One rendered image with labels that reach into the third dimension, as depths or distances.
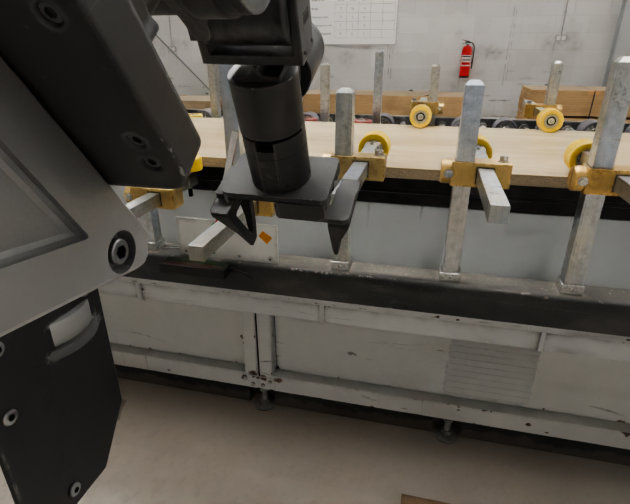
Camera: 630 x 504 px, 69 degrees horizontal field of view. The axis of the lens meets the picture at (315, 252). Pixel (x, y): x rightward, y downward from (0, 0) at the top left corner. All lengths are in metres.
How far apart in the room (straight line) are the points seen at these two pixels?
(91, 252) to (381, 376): 1.43
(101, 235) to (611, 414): 1.60
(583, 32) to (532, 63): 0.75
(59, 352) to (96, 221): 0.18
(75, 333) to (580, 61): 8.25
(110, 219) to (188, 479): 1.44
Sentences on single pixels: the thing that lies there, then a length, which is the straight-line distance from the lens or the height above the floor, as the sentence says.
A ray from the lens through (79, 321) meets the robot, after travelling 0.35.
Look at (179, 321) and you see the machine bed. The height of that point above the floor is 0.31.
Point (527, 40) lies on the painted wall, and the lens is 8.23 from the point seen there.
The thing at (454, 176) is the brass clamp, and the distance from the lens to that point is 0.99.
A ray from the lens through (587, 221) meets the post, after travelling 1.07.
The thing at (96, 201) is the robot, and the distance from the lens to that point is 0.17.
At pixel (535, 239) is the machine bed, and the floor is 0.73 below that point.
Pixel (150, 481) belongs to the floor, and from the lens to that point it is 1.61.
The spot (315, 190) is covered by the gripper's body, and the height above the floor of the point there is 1.06.
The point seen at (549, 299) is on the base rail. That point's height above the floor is 0.69.
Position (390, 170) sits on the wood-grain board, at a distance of 1.22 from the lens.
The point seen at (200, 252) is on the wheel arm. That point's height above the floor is 0.85.
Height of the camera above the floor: 1.18
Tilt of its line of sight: 24 degrees down
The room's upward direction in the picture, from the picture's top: straight up
